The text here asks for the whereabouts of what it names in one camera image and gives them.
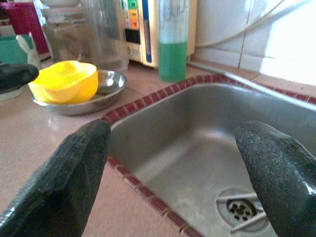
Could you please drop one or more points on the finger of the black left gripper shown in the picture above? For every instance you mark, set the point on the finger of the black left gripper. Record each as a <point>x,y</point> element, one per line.
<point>14,76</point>

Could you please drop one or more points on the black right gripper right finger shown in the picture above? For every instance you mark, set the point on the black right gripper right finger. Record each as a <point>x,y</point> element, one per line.
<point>284,185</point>

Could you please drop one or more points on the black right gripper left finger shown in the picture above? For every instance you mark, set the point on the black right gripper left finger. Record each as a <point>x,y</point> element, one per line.
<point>54,187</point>

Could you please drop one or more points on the yellow plastic bowl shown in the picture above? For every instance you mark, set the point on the yellow plastic bowl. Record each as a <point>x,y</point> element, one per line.
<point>66,81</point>

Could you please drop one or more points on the shallow steel bowl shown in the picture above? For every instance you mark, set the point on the shallow steel bowl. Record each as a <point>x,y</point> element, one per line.
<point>108,84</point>

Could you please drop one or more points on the magenta plastic jug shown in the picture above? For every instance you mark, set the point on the magenta plastic jug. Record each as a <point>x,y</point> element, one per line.
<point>24,22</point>

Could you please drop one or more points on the clear pitcher with orange lid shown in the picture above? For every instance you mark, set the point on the clear pitcher with orange lid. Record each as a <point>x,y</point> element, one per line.
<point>106,37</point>

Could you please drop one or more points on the stainless steel sink basin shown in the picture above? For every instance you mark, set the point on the stainless steel sink basin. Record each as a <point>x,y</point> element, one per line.
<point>187,138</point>

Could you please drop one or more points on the white counter pipe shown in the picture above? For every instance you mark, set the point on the white counter pipe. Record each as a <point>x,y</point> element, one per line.
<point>247,84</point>

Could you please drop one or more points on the cream water purifier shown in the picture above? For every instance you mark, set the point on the cream water purifier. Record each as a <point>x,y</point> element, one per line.
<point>138,37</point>

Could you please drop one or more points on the green dish soap bottle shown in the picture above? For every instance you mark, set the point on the green dish soap bottle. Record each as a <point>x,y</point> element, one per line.
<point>172,59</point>

